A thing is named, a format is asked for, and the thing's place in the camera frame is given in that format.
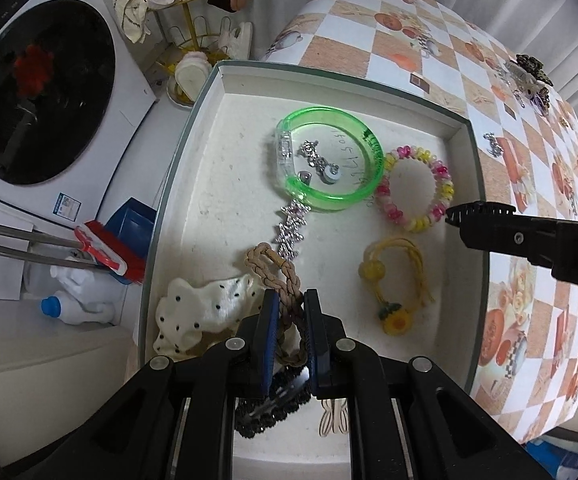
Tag silver dangling earring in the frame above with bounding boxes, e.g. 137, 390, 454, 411
296, 139, 342, 186

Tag green plastic bangle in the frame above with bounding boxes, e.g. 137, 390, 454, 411
275, 105, 386, 213

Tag blue dustpan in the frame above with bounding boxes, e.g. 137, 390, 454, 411
104, 199, 159, 286

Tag metal mop handle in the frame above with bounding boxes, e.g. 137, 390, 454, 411
0, 240, 94, 267
0, 217, 84, 250

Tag blue package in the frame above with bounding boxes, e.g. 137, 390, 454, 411
529, 435, 578, 480

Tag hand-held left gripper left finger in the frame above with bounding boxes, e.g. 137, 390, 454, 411
34, 287, 280, 480

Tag white bottle blue cap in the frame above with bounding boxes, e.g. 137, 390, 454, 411
41, 265, 120, 326

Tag yellow sunflower hair tie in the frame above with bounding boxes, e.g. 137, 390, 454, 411
358, 237, 435, 335

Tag white slippers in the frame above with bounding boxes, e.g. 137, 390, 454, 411
174, 50, 217, 107

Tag pink yellow bead bracelet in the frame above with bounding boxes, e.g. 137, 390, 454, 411
375, 145, 455, 233

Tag black hair clip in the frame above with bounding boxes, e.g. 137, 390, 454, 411
234, 365, 315, 441

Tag gold wire rack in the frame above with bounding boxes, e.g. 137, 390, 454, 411
144, 0, 250, 106

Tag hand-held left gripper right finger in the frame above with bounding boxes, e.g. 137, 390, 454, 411
303, 287, 552, 480

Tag white washing machine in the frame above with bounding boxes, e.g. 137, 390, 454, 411
0, 0, 162, 241

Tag red brush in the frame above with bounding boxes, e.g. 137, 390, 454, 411
74, 220, 130, 281

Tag pile of jewelry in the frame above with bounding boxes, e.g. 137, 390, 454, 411
504, 54, 552, 113

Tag cream cloth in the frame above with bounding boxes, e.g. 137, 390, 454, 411
113, 0, 155, 45

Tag cream hair clip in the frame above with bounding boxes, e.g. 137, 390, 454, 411
318, 399, 351, 438

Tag brown braided hair tie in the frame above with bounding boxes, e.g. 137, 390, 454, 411
245, 242, 310, 366

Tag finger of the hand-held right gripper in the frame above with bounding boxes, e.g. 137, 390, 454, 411
446, 201, 562, 271

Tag cream polka dot scrunchie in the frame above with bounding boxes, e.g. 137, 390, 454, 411
153, 276, 265, 358

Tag checkered tablecloth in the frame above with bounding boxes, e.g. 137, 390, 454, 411
264, 0, 578, 443

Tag silver rhinestone hair clip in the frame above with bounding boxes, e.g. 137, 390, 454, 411
274, 200, 312, 261

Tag white jewelry tray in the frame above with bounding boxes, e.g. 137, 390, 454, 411
136, 59, 492, 461

